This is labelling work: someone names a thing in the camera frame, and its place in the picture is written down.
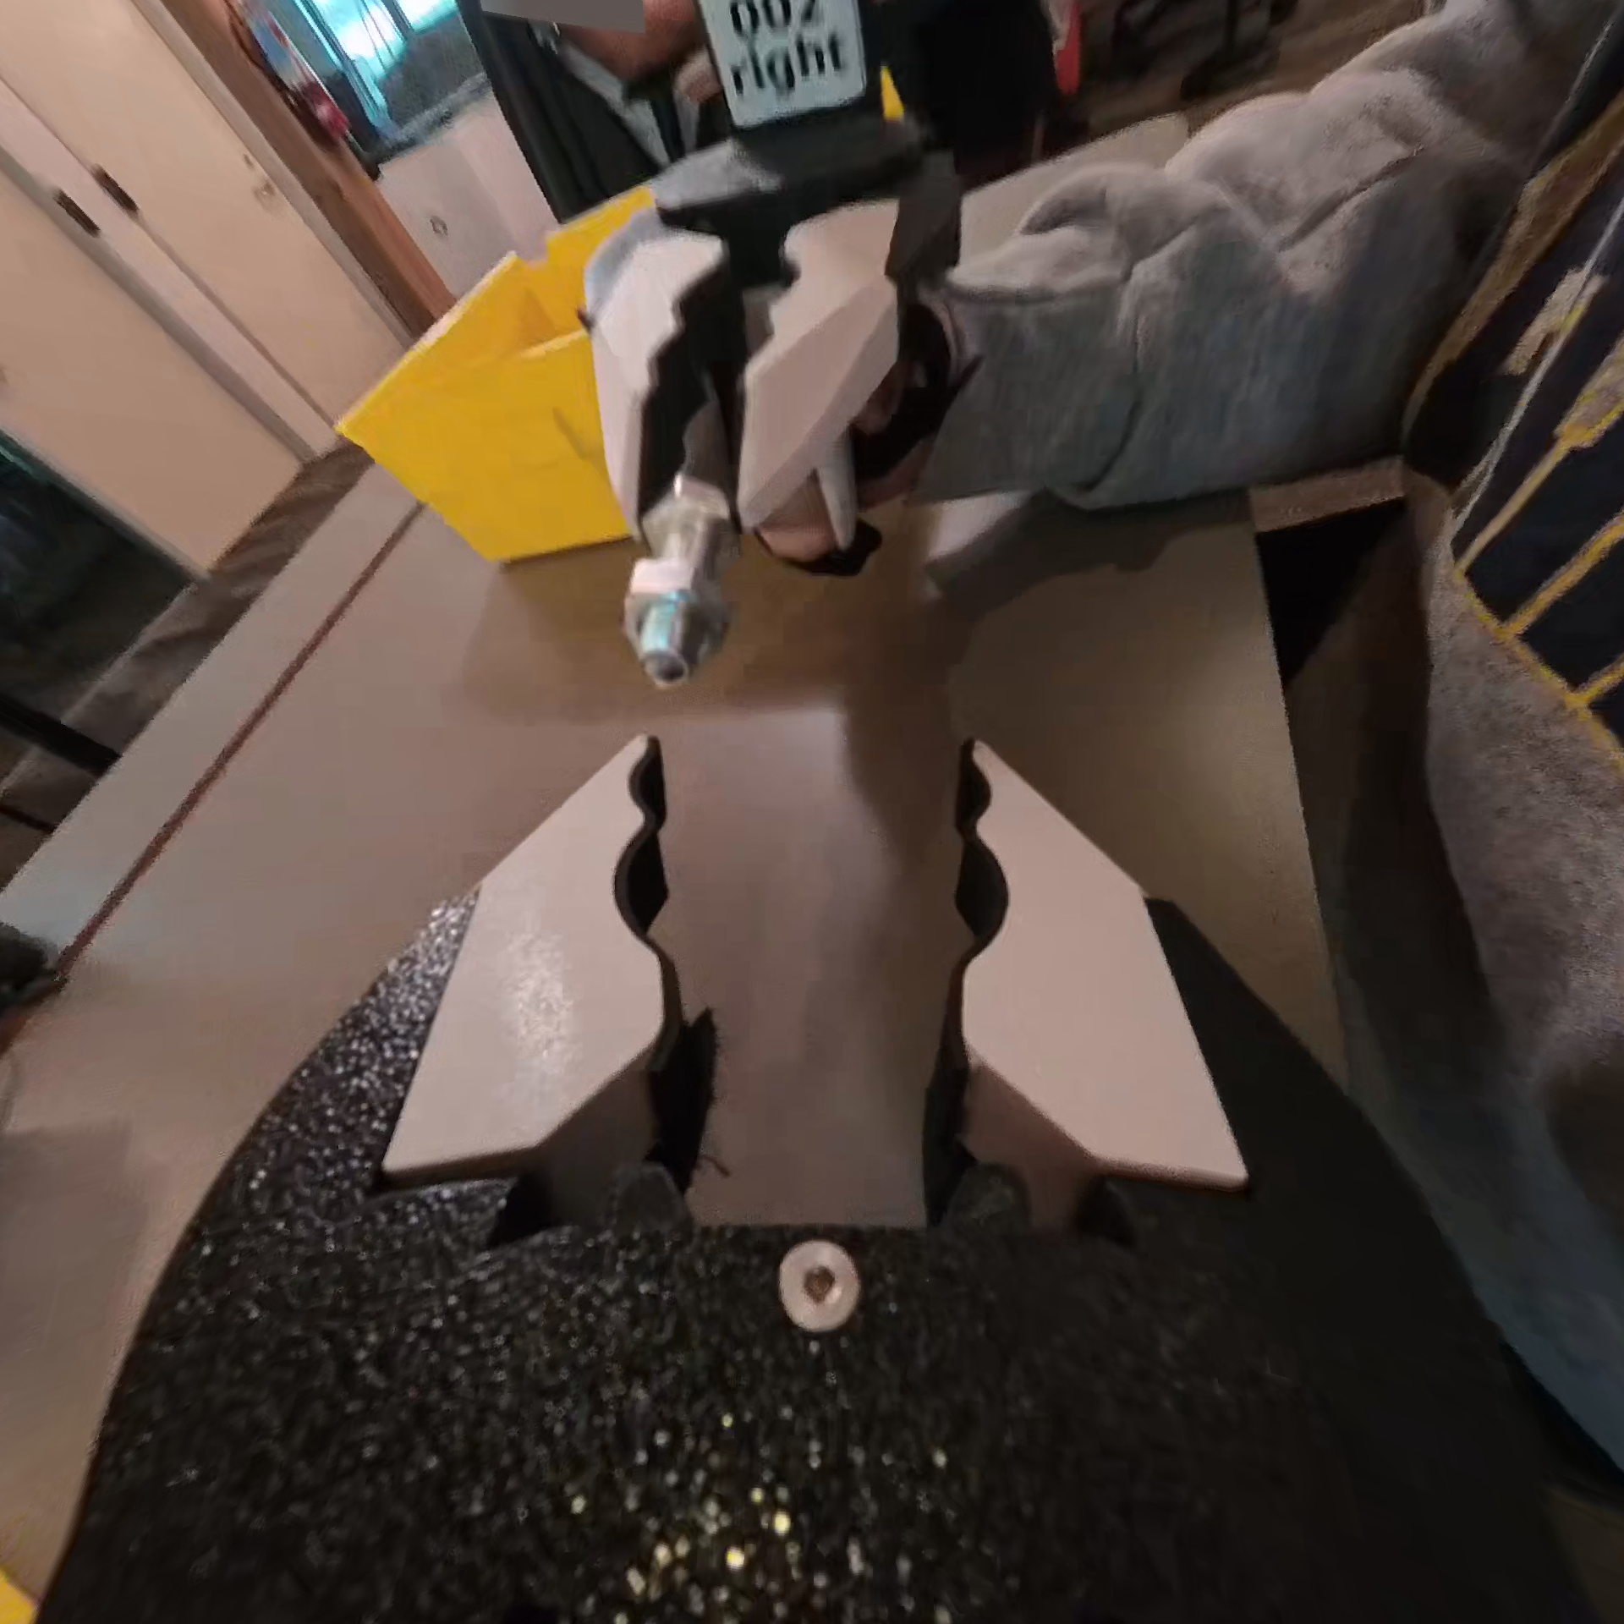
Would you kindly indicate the white cabinet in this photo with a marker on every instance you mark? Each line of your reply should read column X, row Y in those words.
column 470, row 215

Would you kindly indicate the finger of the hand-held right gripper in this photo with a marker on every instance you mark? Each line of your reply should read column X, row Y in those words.
column 648, row 356
column 825, row 344

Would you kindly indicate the red fire extinguisher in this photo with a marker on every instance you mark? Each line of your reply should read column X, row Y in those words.
column 317, row 110

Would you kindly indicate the window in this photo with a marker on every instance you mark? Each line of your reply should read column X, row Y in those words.
column 394, row 50

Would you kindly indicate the steel hex nut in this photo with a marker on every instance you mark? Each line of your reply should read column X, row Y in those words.
column 680, row 604

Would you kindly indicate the white double door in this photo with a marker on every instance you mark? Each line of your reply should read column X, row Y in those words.
column 152, row 281

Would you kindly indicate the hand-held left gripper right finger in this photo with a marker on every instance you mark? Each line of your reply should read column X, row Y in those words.
column 1093, row 1017

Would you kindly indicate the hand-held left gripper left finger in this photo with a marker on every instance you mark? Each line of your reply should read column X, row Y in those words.
column 546, row 1017

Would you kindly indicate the steel bolt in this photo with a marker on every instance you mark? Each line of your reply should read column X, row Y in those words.
column 687, row 508

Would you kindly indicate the person's right hand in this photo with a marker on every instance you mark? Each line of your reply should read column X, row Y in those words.
column 793, row 535

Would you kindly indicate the person's right forearm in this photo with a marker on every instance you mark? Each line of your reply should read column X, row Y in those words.
column 1205, row 316

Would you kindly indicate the person's torso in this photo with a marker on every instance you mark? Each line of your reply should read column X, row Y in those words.
column 1524, row 889

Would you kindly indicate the wooden post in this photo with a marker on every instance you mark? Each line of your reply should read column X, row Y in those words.
column 345, row 190

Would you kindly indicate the yellow plastic bin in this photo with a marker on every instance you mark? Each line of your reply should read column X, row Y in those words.
column 483, row 432

